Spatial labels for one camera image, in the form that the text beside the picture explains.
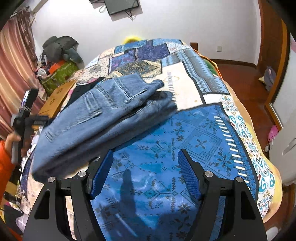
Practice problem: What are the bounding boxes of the blue denim jeans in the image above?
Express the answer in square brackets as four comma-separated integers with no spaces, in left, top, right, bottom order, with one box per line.
[31,74,177,183]

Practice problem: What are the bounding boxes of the person left hand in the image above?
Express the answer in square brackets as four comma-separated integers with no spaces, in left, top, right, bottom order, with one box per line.
[4,132,31,157]

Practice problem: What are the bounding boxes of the wooden lap desk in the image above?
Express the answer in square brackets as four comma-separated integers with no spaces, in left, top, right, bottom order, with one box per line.
[38,80,76,118]

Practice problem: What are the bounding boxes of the striped pink curtain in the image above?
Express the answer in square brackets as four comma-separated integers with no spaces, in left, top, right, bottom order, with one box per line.
[1,7,47,140]

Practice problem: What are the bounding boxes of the green patterned bag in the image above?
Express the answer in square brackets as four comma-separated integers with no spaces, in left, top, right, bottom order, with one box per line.
[39,60,79,96]

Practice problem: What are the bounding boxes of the black folded garment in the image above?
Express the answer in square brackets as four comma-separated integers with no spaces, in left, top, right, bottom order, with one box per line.
[64,77,104,108]

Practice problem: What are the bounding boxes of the grey elephant plush toy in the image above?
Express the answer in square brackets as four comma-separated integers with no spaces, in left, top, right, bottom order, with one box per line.
[42,36,83,64]

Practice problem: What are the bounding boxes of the pink garment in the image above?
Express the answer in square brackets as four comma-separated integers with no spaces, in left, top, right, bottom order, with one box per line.
[87,78,98,84]

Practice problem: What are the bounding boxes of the blue patchwork bedspread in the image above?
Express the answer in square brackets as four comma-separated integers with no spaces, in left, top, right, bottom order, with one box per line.
[21,39,276,241]

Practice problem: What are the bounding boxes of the pink slipper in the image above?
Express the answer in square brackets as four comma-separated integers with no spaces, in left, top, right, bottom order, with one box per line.
[267,125,278,143]

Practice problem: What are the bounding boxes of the yellow plush item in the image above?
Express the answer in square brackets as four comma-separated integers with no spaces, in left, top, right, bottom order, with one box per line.
[122,35,142,44]

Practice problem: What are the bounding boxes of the wall mounted television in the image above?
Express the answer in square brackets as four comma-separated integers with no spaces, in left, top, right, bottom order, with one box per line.
[89,0,139,16]

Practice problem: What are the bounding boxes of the wooden door frame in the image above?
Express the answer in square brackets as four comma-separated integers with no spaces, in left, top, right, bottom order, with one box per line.
[257,1,290,130]

